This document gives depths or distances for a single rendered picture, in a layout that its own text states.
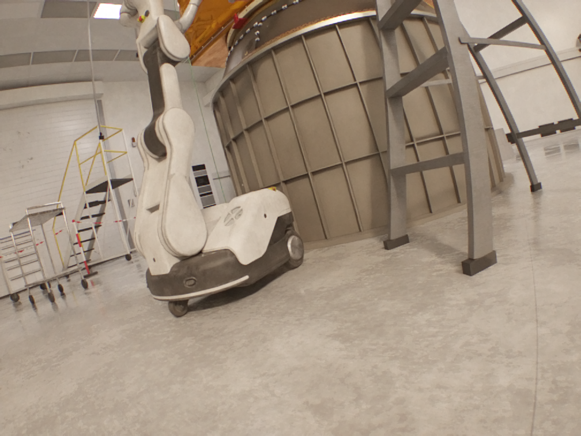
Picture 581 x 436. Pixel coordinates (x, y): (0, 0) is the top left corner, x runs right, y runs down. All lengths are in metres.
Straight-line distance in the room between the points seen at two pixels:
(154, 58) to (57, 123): 8.06
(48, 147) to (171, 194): 8.15
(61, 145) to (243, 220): 8.33
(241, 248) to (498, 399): 0.86
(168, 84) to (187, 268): 0.75
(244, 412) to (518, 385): 0.42
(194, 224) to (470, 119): 0.94
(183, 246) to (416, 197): 1.16
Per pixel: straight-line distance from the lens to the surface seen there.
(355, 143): 1.62
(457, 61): 0.94
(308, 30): 1.77
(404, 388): 0.50
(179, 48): 1.45
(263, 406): 0.55
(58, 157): 9.06
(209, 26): 2.84
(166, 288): 1.13
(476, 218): 0.84
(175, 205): 1.09
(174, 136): 1.19
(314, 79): 1.72
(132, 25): 1.88
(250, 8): 2.39
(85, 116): 9.64
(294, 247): 1.32
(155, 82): 1.41
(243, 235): 1.07
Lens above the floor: 0.32
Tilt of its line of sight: 4 degrees down
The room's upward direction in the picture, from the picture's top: 16 degrees counter-clockwise
